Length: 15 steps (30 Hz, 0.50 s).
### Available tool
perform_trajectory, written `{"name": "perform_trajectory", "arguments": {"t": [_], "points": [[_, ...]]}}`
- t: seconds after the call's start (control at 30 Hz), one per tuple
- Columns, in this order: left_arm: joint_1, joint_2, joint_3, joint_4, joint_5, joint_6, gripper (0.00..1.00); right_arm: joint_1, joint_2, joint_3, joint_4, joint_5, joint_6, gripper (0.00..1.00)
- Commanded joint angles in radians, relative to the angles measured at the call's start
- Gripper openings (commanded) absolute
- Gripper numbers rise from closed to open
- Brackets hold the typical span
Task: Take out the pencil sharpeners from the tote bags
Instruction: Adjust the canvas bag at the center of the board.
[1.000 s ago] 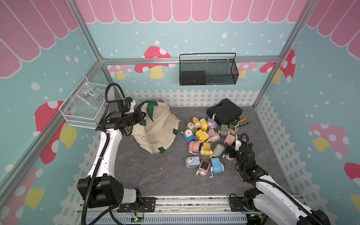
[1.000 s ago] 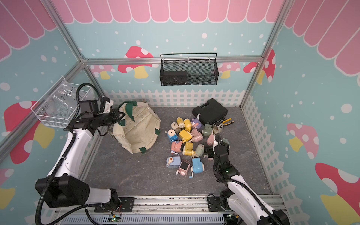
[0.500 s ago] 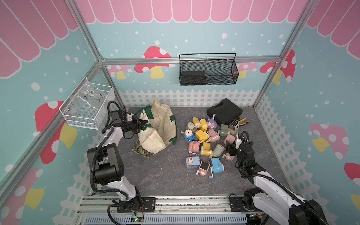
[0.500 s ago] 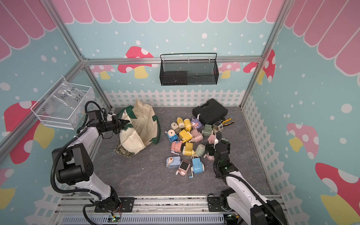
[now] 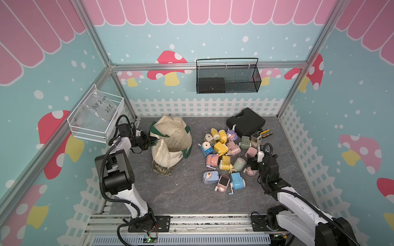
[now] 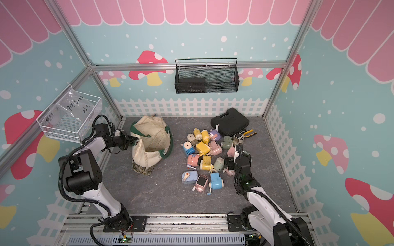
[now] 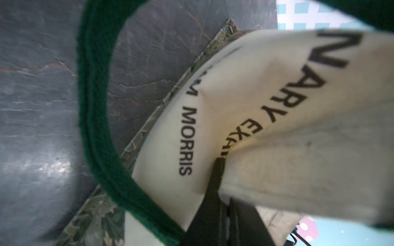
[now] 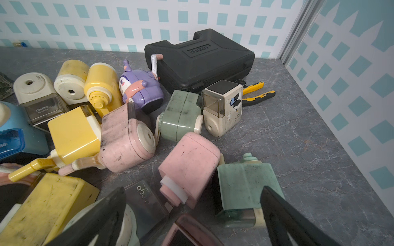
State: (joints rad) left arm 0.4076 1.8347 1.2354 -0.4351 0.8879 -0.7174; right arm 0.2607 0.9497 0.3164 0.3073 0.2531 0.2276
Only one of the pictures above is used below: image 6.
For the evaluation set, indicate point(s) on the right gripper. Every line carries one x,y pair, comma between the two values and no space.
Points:
232,162

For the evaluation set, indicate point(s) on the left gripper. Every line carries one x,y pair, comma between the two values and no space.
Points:
126,141

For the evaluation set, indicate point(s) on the pink boxy pencil sharpener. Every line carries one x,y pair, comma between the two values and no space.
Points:
231,152

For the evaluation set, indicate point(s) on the grey green small sharpener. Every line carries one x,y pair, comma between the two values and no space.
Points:
219,164

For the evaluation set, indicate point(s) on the green pencil sharpener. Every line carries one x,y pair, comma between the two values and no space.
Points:
227,143

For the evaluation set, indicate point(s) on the cream pencil sharpener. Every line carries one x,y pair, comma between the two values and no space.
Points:
238,138
192,139

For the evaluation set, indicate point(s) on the beige canvas tote bag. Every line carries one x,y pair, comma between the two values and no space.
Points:
154,143

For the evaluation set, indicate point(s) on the sky blue box sharpener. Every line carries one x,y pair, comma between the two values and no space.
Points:
216,182

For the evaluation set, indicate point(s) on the purple pencil sharpener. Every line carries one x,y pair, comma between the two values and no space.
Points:
214,134

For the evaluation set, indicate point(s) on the pink translucent pencil sharpener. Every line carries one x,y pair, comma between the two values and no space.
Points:
201,184

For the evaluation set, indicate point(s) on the pink round character sharpener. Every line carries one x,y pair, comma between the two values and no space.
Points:
193,161

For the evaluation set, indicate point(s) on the light blue square sharpener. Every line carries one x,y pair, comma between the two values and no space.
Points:
190,177

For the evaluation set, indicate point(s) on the blue pencil sharpener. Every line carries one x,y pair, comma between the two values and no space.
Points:
188,148

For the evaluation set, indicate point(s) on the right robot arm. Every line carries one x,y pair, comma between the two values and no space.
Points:
277,227

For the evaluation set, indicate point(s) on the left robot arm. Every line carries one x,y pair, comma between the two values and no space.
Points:
80,173

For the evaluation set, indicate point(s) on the black plastic tool case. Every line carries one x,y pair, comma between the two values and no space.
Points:
230,122

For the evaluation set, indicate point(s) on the clear plastic bag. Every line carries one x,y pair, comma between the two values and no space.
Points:
74,112

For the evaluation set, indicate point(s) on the yellow handled pliers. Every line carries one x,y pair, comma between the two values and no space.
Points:
249,133

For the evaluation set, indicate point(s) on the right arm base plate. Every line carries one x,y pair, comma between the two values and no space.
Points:
236,223

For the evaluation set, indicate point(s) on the white wire basket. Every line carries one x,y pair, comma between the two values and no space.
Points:
50,131

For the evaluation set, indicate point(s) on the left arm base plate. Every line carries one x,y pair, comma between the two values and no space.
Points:
135,224

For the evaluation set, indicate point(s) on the black wire mesh basket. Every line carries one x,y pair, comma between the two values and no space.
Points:
206,75

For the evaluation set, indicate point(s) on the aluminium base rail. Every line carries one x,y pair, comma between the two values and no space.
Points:
160,230

